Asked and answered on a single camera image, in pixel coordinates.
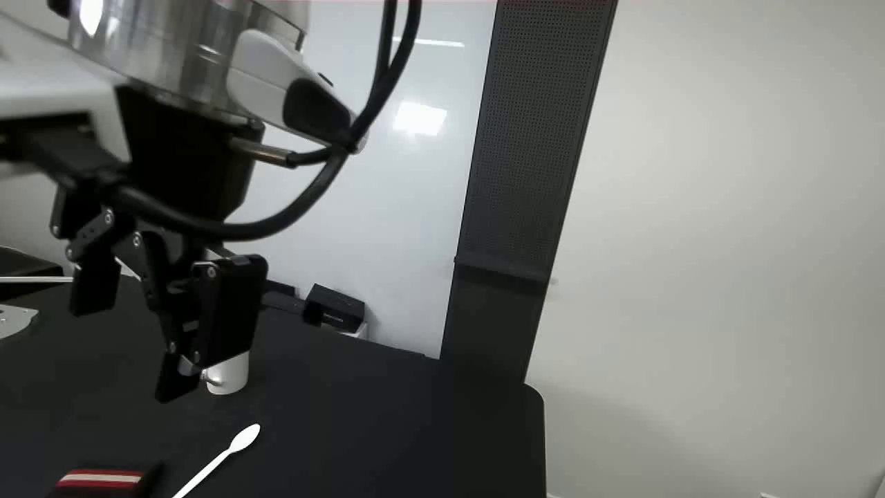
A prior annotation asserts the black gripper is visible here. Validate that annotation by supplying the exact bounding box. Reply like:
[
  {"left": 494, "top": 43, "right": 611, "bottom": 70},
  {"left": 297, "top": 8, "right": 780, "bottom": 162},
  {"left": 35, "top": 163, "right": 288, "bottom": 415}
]
[{"left": 50, "top": 86, "right": 271, "bottom": 408}]

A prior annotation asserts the white plastic spoon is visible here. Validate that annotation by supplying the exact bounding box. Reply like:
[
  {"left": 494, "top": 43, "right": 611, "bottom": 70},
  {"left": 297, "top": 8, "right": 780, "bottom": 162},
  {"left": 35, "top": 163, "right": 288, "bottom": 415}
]
[{"left": 173, "top": 422, "right": 265, "bottom": 498}]

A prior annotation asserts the white mug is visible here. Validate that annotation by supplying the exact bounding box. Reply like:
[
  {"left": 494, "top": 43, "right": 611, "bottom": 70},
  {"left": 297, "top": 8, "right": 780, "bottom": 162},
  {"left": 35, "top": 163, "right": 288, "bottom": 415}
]
[{"left": 199, "top": 346, "right": 252, "bottom": 402}]

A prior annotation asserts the small black box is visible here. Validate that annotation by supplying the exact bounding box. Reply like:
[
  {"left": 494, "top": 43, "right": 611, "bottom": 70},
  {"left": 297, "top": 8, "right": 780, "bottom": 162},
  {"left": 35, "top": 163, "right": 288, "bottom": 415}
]
[{"left": 299, "top": 283, "right": 372, "bottom": 336}]

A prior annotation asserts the red rectangular block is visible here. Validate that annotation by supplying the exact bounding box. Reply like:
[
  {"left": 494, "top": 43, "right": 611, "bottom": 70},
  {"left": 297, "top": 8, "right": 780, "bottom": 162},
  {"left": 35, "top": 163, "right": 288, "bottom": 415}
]
[{"left": 50, "top": 462, "right": 169, "bottom": 498}]

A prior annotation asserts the white glossy panel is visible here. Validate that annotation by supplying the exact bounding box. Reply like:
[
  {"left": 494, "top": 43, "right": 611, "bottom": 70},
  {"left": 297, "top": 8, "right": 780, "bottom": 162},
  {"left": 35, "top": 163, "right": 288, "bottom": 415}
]
[{"left": 220, "top": 0, "right": 502, "bottom": 362}]

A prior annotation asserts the dark grey pillar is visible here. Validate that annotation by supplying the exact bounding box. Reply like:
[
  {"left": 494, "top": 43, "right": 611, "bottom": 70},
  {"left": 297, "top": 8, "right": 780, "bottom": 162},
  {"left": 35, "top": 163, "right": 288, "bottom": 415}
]
[{"left": 438, "top": 0, "right": 624, "bottom": 389}]

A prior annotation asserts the white flat base plate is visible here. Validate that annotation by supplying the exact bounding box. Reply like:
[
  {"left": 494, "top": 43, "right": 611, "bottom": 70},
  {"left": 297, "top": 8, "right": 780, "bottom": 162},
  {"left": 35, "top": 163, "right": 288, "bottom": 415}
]
[{"left": 0, "top": 301, "right": 43, "bottom": 346}]

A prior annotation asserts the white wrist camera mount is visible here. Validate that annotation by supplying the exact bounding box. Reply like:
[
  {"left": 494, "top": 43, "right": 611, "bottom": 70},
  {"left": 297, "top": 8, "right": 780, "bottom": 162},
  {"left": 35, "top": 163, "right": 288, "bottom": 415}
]
[{"left": 0, "top": 36, "right": 130, "bottom": 182}]

